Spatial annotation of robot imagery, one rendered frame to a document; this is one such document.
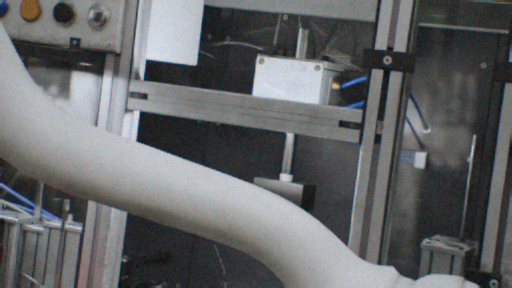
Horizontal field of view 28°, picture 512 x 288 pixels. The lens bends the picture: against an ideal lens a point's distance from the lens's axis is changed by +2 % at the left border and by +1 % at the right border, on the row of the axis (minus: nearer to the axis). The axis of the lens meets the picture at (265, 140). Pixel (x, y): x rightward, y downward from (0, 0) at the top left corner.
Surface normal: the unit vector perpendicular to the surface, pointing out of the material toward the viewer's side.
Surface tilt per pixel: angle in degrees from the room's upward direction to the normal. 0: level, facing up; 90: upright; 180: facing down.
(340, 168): 90
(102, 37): 90
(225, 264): 90
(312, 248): 66
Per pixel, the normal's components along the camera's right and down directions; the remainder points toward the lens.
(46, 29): -0.39, 0.00
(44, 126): 0.13, -0.36
